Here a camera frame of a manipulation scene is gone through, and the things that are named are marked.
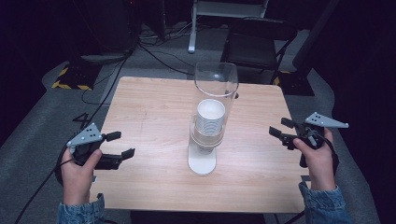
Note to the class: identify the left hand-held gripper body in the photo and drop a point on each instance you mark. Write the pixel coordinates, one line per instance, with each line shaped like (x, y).
(83, 136)

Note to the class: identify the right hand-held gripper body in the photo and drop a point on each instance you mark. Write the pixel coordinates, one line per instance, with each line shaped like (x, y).
(323, 122)

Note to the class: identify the person's left hand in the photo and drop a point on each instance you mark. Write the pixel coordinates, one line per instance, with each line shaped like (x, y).
(76, 180)

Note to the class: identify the person's right hand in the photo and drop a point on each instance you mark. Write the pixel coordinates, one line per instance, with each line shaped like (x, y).
(320, 168)

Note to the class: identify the stack of white paper cups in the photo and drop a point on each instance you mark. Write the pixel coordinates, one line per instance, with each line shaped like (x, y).
(210, 116)

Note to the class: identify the clear cup dispenser white base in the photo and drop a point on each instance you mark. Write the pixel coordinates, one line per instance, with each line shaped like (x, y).
(202, 158)

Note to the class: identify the dark stand with grey base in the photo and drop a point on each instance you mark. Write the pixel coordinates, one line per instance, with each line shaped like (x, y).
(106, 57)

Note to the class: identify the black folding chair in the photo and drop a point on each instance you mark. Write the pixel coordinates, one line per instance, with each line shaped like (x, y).
(252, 46)

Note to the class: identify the white metal stand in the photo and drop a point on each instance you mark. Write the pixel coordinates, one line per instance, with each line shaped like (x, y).
(218, 8)

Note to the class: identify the black yellow striped base plate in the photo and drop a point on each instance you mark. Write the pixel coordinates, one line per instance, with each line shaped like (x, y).
(76, 77)

